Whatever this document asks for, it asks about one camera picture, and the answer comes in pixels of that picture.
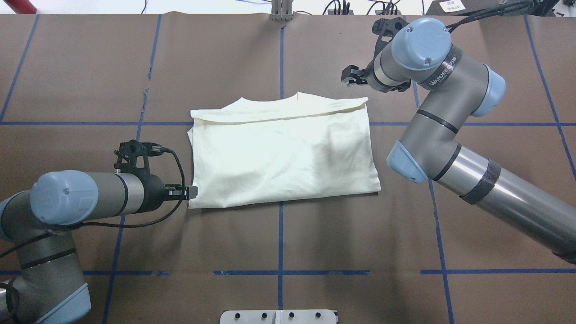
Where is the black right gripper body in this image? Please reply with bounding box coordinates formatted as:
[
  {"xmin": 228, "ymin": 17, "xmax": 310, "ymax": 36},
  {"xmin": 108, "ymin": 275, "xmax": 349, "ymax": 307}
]
[{"xmin": 340, "ymin": 65, "xmax": 373, "ymax": 86}]

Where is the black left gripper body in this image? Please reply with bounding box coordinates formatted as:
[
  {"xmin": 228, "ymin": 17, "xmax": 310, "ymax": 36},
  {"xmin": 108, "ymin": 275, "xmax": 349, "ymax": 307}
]
[{"xmin": 143, "ymin": 175, "xmax": 186, "ymax": 212}]

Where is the cream cat print t-shirt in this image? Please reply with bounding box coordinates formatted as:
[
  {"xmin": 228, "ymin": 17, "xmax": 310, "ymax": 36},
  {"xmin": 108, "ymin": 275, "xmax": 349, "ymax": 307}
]
[{"xmin": 188, "ymin": 92, "xmax": 381, "ymax": 209}]

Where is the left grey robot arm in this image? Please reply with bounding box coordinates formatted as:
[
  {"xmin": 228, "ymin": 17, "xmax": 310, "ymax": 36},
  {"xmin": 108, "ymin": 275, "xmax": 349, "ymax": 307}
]
[{"xmin": 1, "ymin": 170, "xmax": 198, "ymax": 324}]

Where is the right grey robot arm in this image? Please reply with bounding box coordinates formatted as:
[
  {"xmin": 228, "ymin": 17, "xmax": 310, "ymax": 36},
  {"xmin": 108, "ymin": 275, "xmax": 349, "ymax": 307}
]
[{"xmin": 341, "ymin": 17, "xmax": 576, "ymax": 264}]

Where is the black box with white label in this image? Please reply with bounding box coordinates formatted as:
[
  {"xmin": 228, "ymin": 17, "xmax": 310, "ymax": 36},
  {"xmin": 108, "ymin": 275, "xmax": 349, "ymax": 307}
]
[{"xmin": 425, "ymin": 0, "xmax": 511, "ymax": 16}]

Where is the red cylindrical bottle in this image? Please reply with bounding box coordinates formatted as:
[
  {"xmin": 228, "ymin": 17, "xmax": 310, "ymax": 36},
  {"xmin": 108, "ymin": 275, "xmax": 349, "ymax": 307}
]
[{"xmin": 3, "ymin": 0, "xmax": 38, "ymax": 14}]

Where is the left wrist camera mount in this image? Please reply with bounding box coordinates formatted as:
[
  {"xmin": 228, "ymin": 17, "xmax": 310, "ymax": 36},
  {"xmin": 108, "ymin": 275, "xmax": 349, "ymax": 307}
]
[{"xmin": 113, "ymin": 139, "xmax": 164, "ymax": 176}]

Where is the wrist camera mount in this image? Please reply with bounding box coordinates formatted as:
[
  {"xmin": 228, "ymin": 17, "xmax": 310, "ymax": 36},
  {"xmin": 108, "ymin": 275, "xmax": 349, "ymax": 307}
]
[
  {"xmin": 113, "ymin": 139, "xmax": 164, "ymax": 176},
  {"xmin": 372, "ymin": 17, "xmax": 409, "ymax": 58}
]

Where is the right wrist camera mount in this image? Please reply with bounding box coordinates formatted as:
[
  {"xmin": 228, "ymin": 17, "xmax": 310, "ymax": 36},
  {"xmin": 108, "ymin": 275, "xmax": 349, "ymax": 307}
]
[{"xmin": 372, "ymin": 17, "xmax": 409, "ymax": 58}]

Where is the aluminium frame post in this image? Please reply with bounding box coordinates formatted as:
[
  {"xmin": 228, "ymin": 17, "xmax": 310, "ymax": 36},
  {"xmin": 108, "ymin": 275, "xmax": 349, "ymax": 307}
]
[{"xmin": 270, "ymin": 0, "xmax": 293, "ymax": 21}]

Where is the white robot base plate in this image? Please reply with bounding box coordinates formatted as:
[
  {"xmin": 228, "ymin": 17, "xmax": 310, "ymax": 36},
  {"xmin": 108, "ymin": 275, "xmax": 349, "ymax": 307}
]
[{"xmin": 220, "ymin": 309, "xmax": 339, "ymax": 324}]

